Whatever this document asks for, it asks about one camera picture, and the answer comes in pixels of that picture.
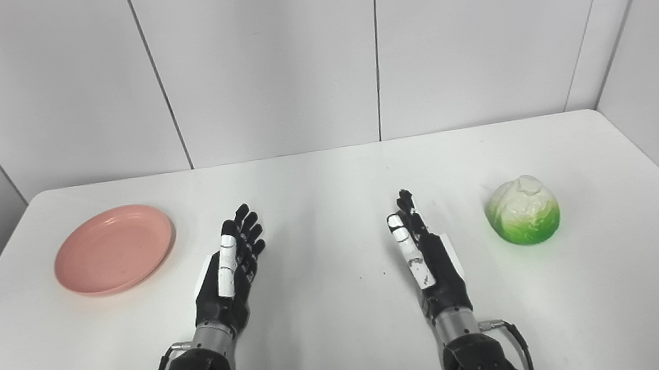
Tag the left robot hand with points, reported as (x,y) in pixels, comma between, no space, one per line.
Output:
(230,283)

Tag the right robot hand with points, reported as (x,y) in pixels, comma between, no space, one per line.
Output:
(431,263)

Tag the pink plate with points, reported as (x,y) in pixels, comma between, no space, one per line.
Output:
(113,249)

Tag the green white cabbage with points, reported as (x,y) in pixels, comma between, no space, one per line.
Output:
(523,212)

